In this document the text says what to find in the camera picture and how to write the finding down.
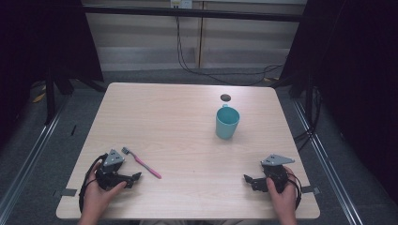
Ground person's left hand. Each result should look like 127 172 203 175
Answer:
80 159 128 219

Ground black wall cable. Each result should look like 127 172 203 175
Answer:
175 15 285 86

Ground pink toothbrush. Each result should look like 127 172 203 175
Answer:
121 146 163 180

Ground black horizontal bar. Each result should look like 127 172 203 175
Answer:
82 5 307 23

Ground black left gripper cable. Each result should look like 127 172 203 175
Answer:
78 153 109 214

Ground black floor cables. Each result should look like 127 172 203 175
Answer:
293 86 324 152

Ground white power outlet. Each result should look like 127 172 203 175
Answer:
170 0 193 9

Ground metal floor rail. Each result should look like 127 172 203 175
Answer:
292 98 364 225
0 98 69 218

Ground teal cup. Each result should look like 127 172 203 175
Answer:
214 104 241 141

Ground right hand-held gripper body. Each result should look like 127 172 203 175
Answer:
260 153 296 193

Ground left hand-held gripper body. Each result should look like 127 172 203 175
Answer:
94 148 134 191

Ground black curtain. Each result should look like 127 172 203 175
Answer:
279 0 398 205
0 0 105 148

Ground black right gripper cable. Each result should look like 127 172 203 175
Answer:
284 170 303 211

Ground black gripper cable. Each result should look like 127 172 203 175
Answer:
78 153 109 214
284 170 303 211

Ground black stand leg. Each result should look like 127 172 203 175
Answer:
44 67 58 126

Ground person's right hand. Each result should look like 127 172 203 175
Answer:
266 166 299 219

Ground yellow floor scrap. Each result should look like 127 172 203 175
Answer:
32 91 47 104

